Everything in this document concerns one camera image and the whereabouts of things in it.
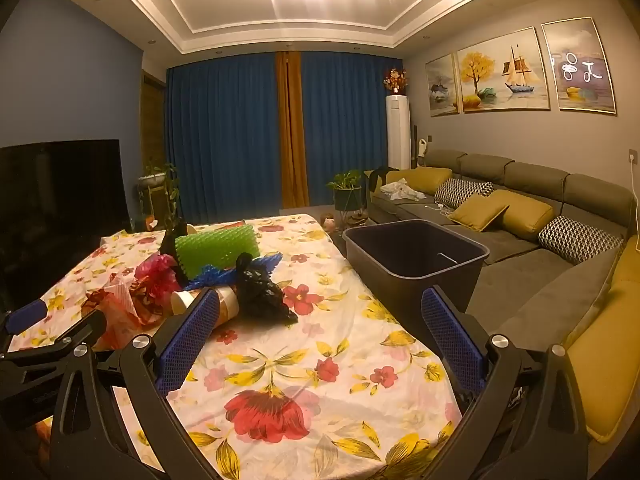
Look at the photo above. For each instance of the trailing plant on stand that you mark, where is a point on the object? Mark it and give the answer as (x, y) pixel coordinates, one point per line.
(160, 180)

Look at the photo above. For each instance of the wooden door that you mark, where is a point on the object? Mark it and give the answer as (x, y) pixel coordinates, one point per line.
(152, 125)

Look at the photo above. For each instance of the white handheld appliance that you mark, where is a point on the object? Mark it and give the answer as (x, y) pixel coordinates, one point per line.
(423, 152)

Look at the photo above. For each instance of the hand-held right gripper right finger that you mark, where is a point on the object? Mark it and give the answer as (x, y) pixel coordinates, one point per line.
(452, 342)

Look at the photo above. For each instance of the beige paper cup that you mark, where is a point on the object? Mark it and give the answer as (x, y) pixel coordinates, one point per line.
(227, 302)

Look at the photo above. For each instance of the green spiky mat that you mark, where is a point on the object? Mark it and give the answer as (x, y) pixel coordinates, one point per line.
(220, 250)

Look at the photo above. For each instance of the blue curtain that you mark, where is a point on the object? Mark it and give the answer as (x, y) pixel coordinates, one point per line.
(220, 135)
(345, 130)

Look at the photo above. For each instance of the potted plant green pot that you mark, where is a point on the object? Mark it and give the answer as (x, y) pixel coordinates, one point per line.
(347, 195)

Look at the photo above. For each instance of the grey sofa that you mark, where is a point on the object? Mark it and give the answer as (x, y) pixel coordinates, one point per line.
(530, 280)

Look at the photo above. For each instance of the black television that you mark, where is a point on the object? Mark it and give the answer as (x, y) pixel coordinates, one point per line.
(60, 200)

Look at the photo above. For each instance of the wall socket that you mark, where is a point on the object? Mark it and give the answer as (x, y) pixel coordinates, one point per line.
(634, 156)

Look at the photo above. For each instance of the pink plastic bag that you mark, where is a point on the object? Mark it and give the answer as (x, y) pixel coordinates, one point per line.
(160, 275)

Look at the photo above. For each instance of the orange curtain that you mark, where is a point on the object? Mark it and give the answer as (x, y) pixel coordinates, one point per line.
(292, 130)

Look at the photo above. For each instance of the dark garment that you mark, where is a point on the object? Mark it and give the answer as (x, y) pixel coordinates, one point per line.
(380, 175)

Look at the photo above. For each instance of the floral tablecloth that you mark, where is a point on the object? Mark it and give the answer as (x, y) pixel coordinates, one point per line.
(310, 350)

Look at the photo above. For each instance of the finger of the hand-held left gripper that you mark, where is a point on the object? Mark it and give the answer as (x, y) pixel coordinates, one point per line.
(55, 347)
(27, 316)

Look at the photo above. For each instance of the long yellow cushion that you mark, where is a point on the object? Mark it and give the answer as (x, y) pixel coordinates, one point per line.
(425, 177)

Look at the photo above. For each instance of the large yellow cushion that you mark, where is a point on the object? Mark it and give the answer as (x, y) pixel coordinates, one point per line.
(610, 360)

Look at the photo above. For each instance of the sailboat painting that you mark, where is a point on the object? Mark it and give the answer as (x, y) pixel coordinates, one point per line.
(500, 72)

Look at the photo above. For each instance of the purple abstract painting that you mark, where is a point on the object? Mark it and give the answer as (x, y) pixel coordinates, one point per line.
(580, 67)

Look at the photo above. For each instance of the artificial flower arrangement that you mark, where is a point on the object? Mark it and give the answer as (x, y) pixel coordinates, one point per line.
(395, 80)

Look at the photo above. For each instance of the small landscape painting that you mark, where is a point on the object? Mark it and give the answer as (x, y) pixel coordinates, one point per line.
(442, 85)

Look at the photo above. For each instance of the black plastic bag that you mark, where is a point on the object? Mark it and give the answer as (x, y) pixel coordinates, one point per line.
(262, 290)

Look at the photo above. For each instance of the red paper wrapper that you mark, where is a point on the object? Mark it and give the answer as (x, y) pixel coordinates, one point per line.
(125, 317)

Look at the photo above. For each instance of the white standing air conditioner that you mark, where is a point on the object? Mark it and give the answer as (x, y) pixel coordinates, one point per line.
(398, 130)

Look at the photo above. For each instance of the white cloth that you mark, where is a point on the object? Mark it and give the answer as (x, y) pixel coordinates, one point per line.
(402, 190)

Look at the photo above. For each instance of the black white patterned pillow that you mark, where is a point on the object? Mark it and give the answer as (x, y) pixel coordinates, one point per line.
(580, 240)
(462, 191)

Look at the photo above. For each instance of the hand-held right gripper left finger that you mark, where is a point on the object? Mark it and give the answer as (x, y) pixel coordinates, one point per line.
(190, 332)

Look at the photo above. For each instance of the yellow pillow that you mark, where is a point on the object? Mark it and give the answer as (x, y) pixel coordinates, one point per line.
(475, 212)
(527, 215)

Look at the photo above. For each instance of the grey plastic bin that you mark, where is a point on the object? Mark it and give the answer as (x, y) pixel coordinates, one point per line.
(415, 265)

